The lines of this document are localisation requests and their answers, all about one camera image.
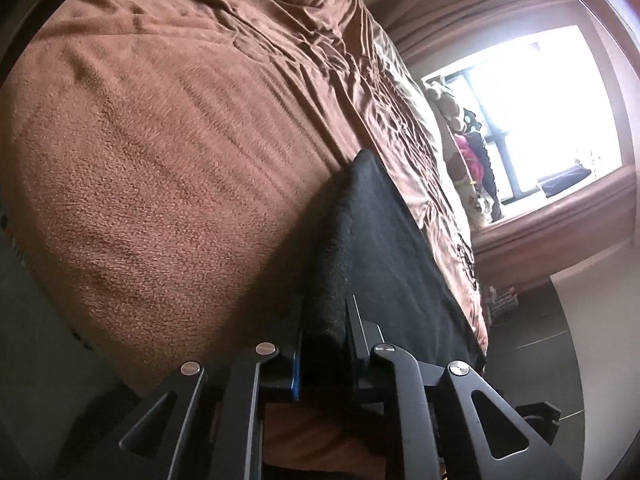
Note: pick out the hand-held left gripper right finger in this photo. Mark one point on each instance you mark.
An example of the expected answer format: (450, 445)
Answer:
(360, 340)

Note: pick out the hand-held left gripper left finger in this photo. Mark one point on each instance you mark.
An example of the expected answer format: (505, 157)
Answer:
(296, 380)

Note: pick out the black pants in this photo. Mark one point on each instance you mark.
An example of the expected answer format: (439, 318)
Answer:
(380, 240)

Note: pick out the small white rack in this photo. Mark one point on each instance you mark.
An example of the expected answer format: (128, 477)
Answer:
(502, 302)

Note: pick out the black garment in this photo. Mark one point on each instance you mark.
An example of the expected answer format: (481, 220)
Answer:
(489, 175)

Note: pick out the pink cloth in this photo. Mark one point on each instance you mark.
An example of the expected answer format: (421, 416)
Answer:
(467, 155)

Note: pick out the pink curtain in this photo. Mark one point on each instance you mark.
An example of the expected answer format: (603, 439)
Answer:
(475, 20)
(550, 230)

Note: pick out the beige duvet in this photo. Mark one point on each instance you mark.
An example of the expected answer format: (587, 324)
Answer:
(415, 110)

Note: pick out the black plush toy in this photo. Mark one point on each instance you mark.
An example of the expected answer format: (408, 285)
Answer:
(470, 119)

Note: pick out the brown blanket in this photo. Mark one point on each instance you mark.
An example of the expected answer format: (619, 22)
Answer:
(175, 160)

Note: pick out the window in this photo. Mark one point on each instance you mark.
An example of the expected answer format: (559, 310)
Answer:
(540, 110)

